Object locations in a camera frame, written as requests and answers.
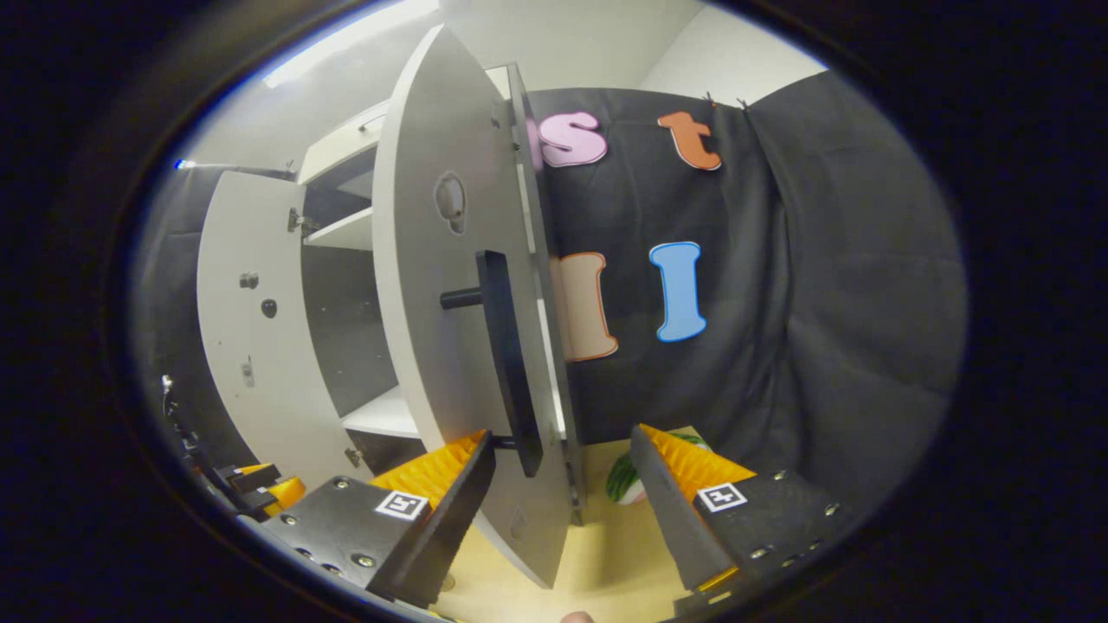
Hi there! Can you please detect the green striped watermelon toy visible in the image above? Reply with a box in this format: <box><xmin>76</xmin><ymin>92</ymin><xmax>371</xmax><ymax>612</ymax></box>
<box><xmin>604</xmin><ymin>434</ymin><xmax>712</xmax><ymax>505</ymax></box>

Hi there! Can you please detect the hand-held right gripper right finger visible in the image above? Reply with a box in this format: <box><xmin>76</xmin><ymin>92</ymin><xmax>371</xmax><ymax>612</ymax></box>
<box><xmin>629</xmin><ymin>424</ymin><xmax>854</xmax><ymax>617</ymax></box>

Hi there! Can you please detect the white grey cabinet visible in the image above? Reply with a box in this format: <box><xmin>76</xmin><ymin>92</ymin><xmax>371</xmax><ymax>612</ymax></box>
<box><xmin>294</xmin><ymin>63</ymin><xmax>520</xmax><ymax>475</ymax></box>

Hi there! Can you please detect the black door handle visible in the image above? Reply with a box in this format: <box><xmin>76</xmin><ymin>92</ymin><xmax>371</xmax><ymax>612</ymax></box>
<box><xmin>440</xmin><ymin>251</ymin><xmax>544</xmax><ymax>478</ymax></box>

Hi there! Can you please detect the white cabinet shelf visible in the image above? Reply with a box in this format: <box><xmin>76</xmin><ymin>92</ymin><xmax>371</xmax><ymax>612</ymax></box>
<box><xmin>303</xmin><ymin>206</ymin><xmax>375</xmax><ymax>252</ymax></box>
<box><xmin>341</xmin><ymin>385</ymin><xmax>421</xmax><ymax>440</ymax></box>

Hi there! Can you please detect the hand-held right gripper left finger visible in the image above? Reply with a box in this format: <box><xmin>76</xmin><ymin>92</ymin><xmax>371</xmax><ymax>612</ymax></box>
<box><xmin>260</xmin><ymin>430</ymin><xmax>497</xmax><ymax>609</ymax></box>

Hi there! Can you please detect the white cabinet door cherry sticker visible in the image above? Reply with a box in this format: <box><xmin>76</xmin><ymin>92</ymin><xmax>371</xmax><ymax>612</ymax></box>
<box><xmin>372</xmin><ymin>24</ymin><xmax>585</xmax><ymax>589</ymax></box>

